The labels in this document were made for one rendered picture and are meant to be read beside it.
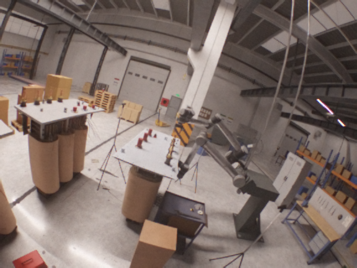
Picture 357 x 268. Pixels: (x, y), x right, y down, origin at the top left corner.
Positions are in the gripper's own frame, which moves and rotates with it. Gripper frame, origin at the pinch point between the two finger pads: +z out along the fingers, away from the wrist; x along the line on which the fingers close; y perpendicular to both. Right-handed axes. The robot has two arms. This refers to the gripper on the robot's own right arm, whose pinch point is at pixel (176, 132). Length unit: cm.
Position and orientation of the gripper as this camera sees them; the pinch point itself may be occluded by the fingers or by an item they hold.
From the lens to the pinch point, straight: 235.0
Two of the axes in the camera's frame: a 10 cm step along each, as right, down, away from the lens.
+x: 9.3, 3.6, -1.0
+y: -1.8, 1.8, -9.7
